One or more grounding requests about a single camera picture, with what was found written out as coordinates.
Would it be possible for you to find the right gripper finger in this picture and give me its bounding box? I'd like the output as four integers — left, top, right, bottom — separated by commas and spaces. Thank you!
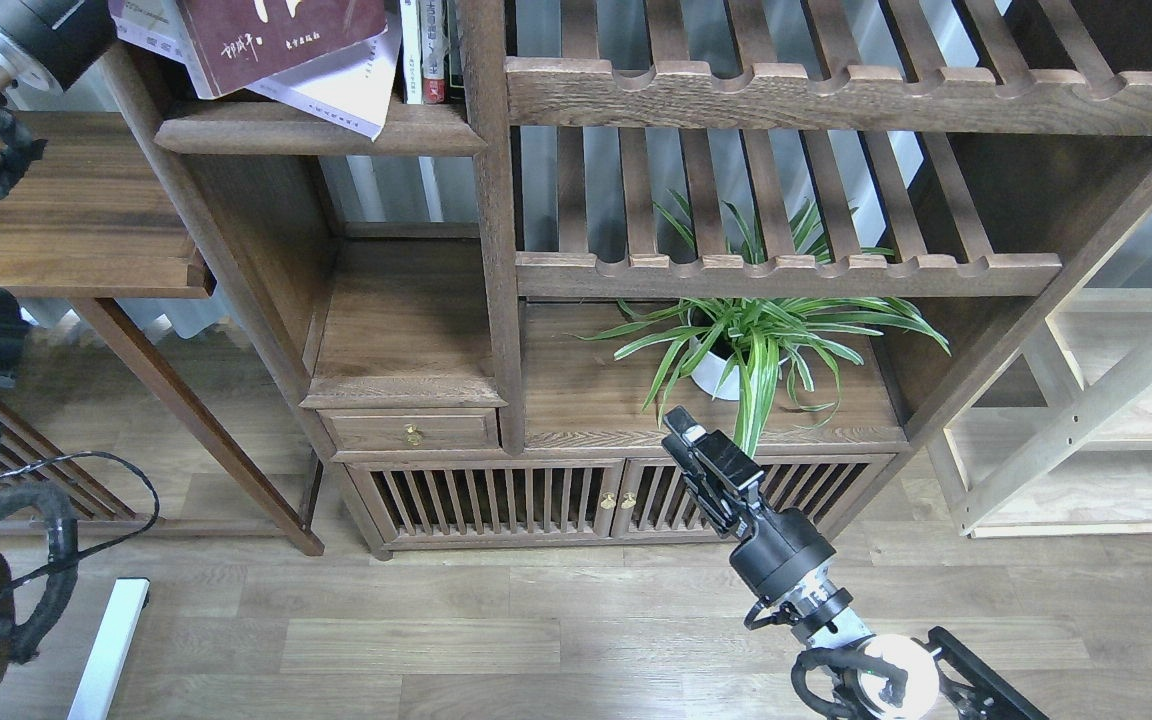
660, 406, 708, 454

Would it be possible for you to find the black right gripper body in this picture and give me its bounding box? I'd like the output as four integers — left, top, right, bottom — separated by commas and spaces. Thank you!
681, 430, 764, 541

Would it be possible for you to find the pale lavender paperback book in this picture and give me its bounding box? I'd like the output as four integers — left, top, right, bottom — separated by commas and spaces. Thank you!
108, 1, 401, 138

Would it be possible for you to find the dark maroon large book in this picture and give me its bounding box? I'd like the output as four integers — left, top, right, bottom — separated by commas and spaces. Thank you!
162, 1, 387, 99

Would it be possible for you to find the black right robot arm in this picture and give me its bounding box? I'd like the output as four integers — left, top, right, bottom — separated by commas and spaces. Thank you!
662, 407, 1043, 719

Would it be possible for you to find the light wooden shelf unit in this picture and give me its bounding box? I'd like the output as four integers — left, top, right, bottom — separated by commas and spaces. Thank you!
929, 287, 1152, 538

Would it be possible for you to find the white plant pot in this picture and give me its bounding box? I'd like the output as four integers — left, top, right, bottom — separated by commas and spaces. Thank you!
690, 336, 742, 401

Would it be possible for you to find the green spider plant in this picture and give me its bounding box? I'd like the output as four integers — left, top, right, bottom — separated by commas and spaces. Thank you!
573, 188, 950, 461

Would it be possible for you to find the dark wooden bookshelf cabinet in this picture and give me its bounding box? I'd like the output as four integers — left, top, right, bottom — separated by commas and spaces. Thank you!
100, 1, 1152, 559

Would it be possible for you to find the dark upright book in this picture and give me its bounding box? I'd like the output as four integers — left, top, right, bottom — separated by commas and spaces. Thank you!
444, 0, 467, 104

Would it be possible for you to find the red white upright book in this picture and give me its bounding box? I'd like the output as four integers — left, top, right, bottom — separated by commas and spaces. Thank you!
419, 0, 448, 105

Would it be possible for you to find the dark wooden side table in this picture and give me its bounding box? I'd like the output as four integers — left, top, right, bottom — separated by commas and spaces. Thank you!
0, 111, 324, 556

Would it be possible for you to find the white metal stand leg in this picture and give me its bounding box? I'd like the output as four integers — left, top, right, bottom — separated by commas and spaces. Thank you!
67, 577, 151, 719

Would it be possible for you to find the dark slatted wooden rack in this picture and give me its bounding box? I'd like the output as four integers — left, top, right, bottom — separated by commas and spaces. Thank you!
0, 401, 152, 535

